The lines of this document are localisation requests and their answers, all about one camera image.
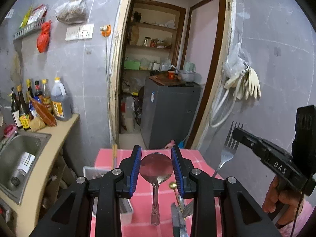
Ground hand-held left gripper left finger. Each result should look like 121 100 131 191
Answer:
30 144 142 237

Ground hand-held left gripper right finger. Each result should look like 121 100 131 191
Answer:
171 145 282 237

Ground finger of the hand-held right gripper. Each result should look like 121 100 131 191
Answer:
231 128 267 157

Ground large steel spoon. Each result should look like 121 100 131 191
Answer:
139 153 173 227

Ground steel fork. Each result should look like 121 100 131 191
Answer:
212 121 244 178

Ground wooden chopstick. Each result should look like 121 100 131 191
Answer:
112 144 118 169

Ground white perforated utensil holder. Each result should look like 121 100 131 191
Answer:
83 166 134 226

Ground person's right hand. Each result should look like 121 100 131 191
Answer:
262 177 305 216

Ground small gold spoon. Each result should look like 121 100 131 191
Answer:
169 182 185 218

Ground person's pink clothing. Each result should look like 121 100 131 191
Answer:
276 199 316 237

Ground cream rubber gloves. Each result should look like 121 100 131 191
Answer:
223 65 261 101

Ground grey washing machine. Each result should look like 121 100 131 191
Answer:
140 76 201 150

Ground pink checked tablecloth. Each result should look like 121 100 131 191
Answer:
90 148 223 237

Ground clear hanging plastic bags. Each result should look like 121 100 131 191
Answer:
223 42 248 77

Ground beige kitchen counter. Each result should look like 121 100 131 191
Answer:
0 113 81 237

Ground steel pot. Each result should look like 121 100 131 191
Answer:
179 69 197 83

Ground large dark oil jug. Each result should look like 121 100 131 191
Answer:
51 77 73 121

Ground white perforated sink strainer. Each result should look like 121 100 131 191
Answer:
17 151 36 176

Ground green box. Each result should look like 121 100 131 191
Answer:
124 60 140 70

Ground brown seasoning packet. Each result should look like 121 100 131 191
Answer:
29 96 57 126

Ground amber sauce bottle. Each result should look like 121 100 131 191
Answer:
40 79 53 114

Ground steel sink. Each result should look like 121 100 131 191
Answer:
0 130 52 205

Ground yellow label soy sauce bottle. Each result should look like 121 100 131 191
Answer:
16 85 32 131

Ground dark cap sauce bottle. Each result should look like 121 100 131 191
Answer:
34 80 44 102

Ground pink scrub brush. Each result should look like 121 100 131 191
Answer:
3 124 18 138

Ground yellow cap sauce bottle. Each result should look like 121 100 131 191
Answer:
26 79 34 100

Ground wooden shelf unit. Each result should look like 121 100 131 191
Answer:
121 0 187 77

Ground red plastic bag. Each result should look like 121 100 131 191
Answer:
36 20 52 53

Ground clear bag of dried goods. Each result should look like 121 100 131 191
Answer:
55 0 89 25

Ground white hose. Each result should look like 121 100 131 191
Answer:
209 64 250 128

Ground black handled knife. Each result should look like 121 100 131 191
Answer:
171 202 189 237

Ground black cable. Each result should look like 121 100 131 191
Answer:
290 193 305 237

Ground wooden door frame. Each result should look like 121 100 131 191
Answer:
108 0 235 151

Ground orange wall hook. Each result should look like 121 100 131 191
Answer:
100 24 112 37

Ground white wall socket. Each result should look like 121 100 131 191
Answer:
78 24 95 40

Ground white wall switch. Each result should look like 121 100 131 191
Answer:
65 26 80 41

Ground metal wall shelf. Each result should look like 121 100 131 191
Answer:
12 17 46 40

